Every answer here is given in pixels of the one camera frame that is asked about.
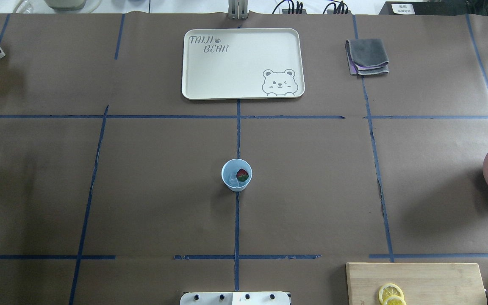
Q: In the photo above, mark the black power strip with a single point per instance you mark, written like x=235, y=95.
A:
x=303, y=7

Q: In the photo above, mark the light blue cup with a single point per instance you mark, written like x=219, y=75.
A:
x=230, y=169

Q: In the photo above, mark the clear ice cube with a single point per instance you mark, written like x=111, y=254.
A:
x=234, y=182

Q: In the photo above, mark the lemon slices row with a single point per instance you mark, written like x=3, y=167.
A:
x=391, y=294

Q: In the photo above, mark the bamboo cutting board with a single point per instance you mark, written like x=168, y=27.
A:
x=421, y=283

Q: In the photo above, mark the cream bear tray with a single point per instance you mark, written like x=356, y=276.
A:
x=242, y=63

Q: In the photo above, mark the grey folded cloth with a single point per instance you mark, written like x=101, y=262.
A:
x=366, y=57

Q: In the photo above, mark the aluminium frame post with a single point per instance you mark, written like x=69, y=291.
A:
x=238, y=9

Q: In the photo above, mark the red strawberry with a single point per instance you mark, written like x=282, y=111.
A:
x=242, y=175

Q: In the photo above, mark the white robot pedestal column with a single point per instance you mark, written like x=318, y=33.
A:
x=237, y=298

